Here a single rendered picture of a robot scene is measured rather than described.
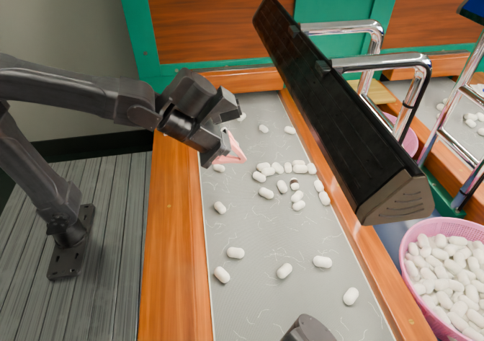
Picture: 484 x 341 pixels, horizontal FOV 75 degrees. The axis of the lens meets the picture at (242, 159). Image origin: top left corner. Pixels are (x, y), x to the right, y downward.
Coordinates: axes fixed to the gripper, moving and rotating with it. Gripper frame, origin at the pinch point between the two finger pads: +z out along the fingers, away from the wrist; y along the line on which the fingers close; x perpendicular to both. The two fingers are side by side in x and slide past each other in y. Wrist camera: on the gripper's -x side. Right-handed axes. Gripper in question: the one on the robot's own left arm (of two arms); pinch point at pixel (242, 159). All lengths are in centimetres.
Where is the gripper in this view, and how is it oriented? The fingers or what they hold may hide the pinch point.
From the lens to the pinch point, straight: 69.0
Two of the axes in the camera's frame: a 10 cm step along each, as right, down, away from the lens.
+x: -6.5, 6.3, 4.2
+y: -1.6, -6.6, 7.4
